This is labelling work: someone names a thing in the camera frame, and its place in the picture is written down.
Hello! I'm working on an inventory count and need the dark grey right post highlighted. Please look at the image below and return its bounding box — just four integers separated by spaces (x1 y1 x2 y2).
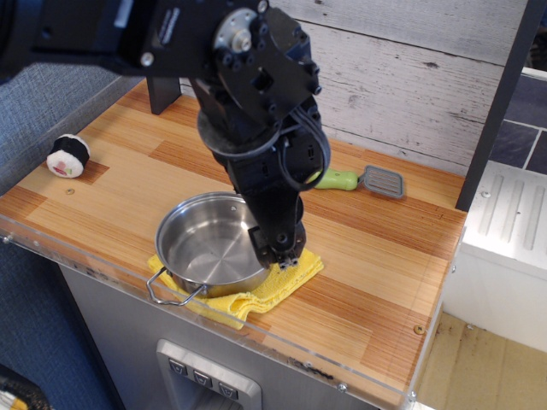
456 0 546 212

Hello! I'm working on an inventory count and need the yellow folded cloth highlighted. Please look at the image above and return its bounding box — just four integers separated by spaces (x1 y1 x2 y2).
147 247 325 331

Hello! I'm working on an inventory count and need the silver button panel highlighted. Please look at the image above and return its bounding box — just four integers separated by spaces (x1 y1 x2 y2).
156 339 262 409

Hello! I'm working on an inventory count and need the plush sushi roll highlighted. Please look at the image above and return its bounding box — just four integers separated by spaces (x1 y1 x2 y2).
46 134 91 179

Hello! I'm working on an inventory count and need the white ribbed cabinet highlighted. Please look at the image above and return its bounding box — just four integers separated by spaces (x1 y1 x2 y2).
443 161 546 351

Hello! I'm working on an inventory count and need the yellow black object on floor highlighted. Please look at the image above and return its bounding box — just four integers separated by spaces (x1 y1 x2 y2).
1 376 54 410

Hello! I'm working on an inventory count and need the green handled grey spatula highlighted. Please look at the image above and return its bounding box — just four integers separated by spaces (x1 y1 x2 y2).
315 165 405 199

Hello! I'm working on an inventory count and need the stainless steel pot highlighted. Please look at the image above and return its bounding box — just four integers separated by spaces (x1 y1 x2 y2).
146 192 270 306

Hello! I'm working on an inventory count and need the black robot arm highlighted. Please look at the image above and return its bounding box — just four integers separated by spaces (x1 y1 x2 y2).
1 1 330 268

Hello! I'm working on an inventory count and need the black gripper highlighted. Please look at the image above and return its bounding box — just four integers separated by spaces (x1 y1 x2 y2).
215 97 331 271

